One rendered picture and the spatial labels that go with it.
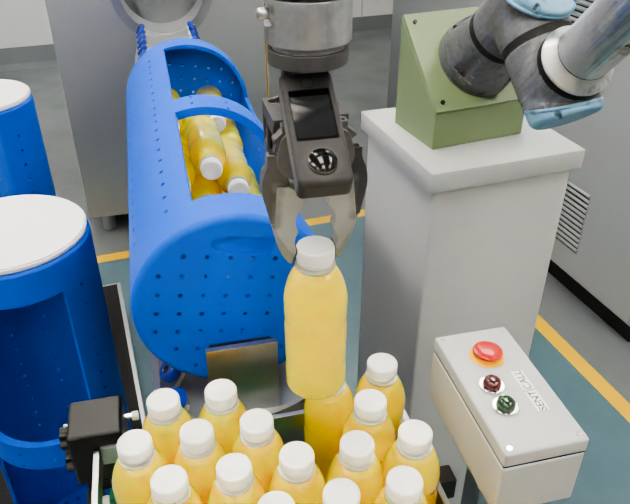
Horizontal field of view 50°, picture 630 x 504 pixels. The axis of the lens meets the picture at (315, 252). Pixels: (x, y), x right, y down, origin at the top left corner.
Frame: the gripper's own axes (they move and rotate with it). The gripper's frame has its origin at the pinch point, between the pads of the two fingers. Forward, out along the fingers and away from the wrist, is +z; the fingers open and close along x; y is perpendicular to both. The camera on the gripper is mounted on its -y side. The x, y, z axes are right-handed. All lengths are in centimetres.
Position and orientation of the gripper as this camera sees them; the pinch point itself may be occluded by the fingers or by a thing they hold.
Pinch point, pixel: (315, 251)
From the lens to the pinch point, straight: 67.7
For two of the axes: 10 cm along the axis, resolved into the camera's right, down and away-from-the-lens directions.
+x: -9.7, 1.3, -1.9
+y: -2.3, -5.3, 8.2
